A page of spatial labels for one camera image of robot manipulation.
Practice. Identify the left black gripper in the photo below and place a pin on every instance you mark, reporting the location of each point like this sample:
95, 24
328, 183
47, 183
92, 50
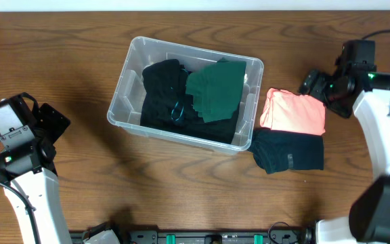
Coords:
53, 122

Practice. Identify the large black garment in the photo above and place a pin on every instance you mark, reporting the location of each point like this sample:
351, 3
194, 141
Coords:
212, 130

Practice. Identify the dark green garment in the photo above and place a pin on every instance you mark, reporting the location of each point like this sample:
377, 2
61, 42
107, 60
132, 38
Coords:
214, 92

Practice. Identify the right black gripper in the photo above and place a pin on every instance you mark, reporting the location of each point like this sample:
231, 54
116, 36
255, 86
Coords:
317, 91

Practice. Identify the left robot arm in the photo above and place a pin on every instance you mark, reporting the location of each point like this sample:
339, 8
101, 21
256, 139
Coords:
27, 171

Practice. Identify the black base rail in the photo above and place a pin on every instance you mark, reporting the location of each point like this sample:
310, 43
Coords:
279, 236

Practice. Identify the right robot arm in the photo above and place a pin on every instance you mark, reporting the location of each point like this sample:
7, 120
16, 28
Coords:
366, 96

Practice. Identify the clear plastic storage bin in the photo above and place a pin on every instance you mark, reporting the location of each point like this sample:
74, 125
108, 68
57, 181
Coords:
126, 105

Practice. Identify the pink garment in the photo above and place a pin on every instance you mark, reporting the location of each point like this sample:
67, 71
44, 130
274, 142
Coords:
286, 111

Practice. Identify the small black garment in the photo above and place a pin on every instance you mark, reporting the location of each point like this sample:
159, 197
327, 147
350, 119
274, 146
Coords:
166, 103

